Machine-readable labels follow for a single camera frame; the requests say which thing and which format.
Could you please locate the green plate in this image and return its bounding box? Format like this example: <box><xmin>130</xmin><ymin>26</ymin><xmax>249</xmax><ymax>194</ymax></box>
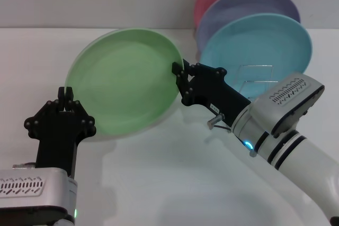
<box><xmin>65</xmin><ymin>28</ymin><xmax>184</xmax><ymax>137</ymax></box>

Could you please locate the light blue plate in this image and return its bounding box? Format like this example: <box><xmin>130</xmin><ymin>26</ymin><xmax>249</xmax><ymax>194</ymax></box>
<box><xmin>199</xmin><ymin>13</ymin><xmax>313</xmax><ymax>100</ymax></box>

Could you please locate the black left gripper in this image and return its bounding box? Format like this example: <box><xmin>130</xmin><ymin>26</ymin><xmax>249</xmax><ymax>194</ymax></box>
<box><xmin>24</xmin><ymin>87</ymin><xmax>96</xmax><ymax>179</ymax></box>

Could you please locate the purple plate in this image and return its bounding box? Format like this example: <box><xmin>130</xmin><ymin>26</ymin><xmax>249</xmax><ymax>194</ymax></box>
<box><xmin>195</xmin><ymin>0</ymin><xmax>301</xmax><ymax>52</ymax></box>

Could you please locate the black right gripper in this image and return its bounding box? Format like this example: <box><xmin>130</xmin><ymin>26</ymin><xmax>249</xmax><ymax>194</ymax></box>
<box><xmin>171</xmin><ymin>59</ymin><xmax>251</xmax><ymax>131</ymax></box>

